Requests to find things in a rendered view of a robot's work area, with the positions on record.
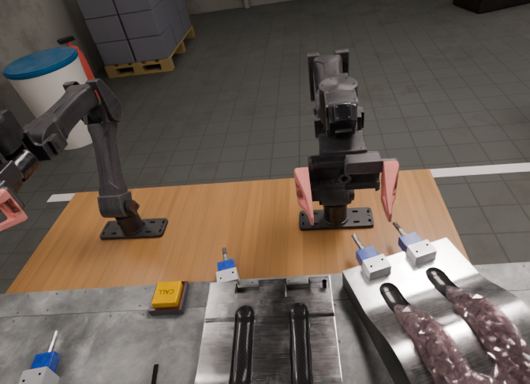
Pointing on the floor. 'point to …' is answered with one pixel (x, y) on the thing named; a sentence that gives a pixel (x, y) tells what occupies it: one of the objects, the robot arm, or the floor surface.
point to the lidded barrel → (49, 83)
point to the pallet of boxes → (136, 26)
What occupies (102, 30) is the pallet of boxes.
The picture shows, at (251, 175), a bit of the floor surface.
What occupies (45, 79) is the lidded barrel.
